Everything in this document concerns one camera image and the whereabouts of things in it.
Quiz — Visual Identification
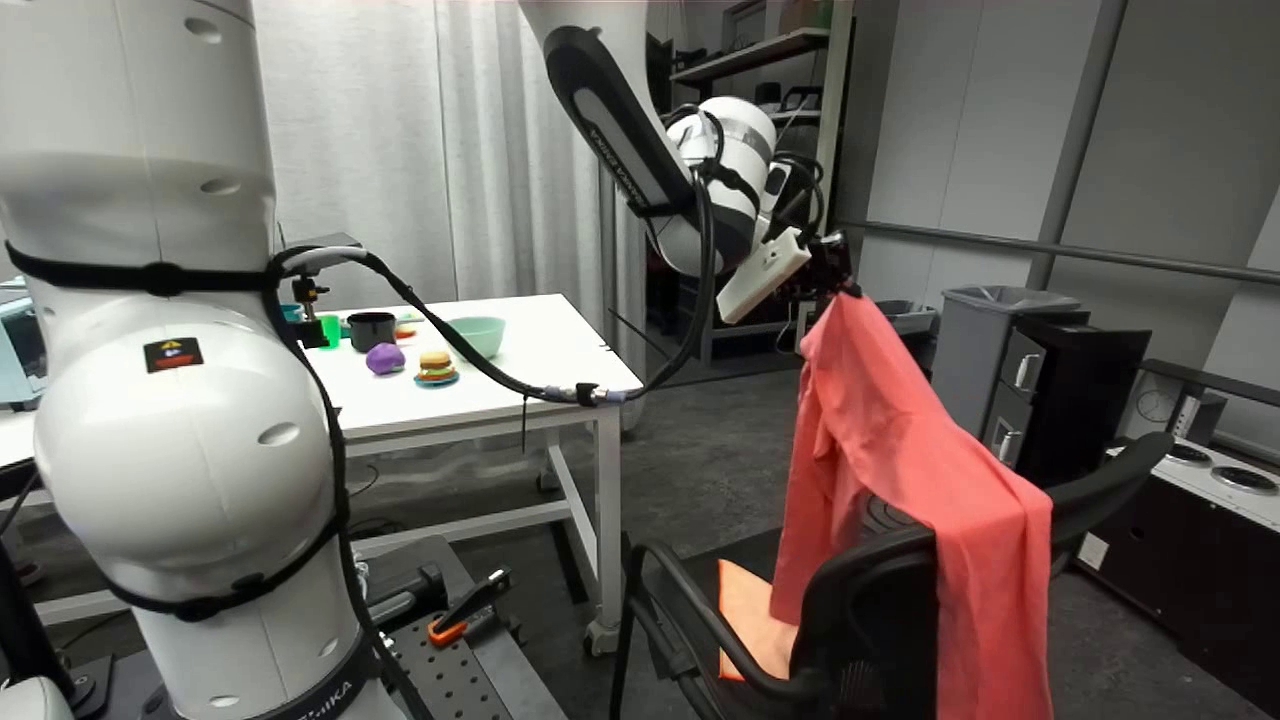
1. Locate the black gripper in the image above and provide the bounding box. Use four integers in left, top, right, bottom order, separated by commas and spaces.
785, 155, 860, 297

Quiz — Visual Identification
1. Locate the orange sweatshirt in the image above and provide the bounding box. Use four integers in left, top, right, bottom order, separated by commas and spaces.
767, 297, 1053, 720

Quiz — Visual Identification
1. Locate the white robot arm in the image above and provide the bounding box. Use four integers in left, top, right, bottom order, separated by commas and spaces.
0, 0, 428, 720

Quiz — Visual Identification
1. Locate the black chair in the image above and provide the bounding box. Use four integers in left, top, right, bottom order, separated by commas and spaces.
619, 432, 1171, 720

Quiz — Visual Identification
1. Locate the black trash bin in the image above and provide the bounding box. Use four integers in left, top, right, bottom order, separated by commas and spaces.
882, 301, 935, 371

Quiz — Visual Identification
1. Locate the black drawer cabinet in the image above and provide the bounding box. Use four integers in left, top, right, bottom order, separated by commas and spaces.
980, 318, 1149, 489

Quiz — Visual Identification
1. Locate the white table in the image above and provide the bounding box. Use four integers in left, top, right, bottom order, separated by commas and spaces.
0, 291, 649, 661

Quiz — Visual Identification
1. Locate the teal bowl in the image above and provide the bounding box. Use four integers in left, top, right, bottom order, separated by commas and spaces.
458, 318, 504, 360

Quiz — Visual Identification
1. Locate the toy burger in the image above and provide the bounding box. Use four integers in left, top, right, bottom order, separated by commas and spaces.
416, 353, 462, 388

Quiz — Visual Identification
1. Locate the white curtain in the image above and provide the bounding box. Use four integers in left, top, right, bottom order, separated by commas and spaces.
253, 0, 631, 334

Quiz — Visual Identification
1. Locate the white stove top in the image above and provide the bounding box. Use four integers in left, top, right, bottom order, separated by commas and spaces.
1152, 441, 1280, 531

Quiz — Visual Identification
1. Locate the purple toy ball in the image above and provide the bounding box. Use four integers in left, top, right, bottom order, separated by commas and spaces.
363, 346, 403, 378

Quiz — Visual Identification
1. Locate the black cup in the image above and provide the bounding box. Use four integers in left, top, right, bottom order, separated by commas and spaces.
349, 311, 398, 353

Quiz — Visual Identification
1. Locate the green toy block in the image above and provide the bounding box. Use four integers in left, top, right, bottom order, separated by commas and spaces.
317, 318, 349, 349

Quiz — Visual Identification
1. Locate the orange handled clamp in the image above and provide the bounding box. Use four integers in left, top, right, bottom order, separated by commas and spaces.
426, 568, 511, 648

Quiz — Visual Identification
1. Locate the black camera on stand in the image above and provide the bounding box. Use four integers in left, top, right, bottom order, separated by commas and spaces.
284, 242, 363, 318

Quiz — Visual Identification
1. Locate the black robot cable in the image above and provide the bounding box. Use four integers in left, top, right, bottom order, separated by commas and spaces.
0, 155, 723, 720

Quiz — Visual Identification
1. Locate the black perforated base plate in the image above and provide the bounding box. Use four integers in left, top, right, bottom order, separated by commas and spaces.
370, 540, 568, 720

